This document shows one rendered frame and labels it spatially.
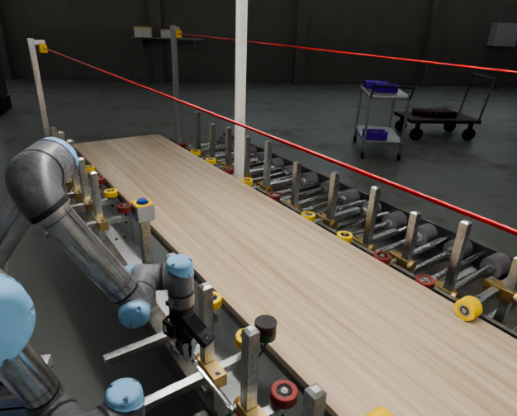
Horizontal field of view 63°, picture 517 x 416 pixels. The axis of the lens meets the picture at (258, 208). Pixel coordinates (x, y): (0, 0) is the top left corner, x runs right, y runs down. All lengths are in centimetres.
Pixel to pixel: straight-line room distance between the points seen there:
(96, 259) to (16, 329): 40
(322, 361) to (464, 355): 48
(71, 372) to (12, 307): 214
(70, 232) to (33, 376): 30
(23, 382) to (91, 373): 180
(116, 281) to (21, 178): 31
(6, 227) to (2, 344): 58
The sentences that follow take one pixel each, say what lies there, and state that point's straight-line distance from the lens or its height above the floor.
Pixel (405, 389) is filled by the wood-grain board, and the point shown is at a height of 90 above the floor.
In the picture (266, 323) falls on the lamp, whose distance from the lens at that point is 115.
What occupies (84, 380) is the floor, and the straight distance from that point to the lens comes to 272.
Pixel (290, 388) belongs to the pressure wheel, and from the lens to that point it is 134.
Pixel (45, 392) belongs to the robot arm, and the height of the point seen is 120.
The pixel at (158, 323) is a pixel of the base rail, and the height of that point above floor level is 70.
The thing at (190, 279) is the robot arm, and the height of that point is 121.
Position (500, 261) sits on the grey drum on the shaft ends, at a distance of 237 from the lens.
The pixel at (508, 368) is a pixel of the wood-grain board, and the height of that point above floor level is 90.
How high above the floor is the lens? 189
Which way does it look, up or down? 24 degrees down
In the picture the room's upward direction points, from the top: 2 degrees clockwise
